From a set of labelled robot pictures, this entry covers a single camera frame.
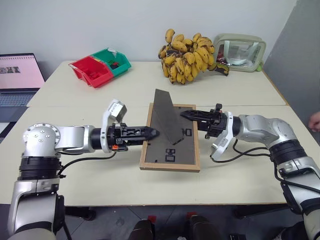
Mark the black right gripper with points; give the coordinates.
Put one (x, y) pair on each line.
(216, 123)

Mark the bunch of yellow bananas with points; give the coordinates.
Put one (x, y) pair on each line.
(186, 60)

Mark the wooden picture frame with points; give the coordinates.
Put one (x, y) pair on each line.
(170, 150)

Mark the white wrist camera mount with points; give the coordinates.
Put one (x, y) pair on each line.
(221, 143)
(117, 110)

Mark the black table foot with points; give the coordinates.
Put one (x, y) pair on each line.
(80, 212)

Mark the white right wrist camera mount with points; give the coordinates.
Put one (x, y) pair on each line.
(221, 143)

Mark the small black parts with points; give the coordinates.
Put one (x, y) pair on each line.
(115, 65)

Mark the green plastic parts bin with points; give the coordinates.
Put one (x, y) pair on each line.
(117, 63)

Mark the grey partition panel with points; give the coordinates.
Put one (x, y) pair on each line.
(297, 62)

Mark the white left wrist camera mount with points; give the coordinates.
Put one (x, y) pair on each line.
(117, 110)

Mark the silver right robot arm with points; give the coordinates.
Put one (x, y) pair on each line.
(287, 150)

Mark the bystander bare hand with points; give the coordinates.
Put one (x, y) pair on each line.
(315, 122)

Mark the red plastic parts bin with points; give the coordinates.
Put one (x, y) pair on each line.
(93, 71)

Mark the open laptop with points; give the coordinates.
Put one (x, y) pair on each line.
(18, 80)

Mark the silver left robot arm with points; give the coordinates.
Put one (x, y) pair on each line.
(42, 140)

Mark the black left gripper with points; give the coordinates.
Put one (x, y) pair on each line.
(114, 136)

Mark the dark rounded shape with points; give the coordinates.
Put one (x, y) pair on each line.
(142, 230)
(202, 228)

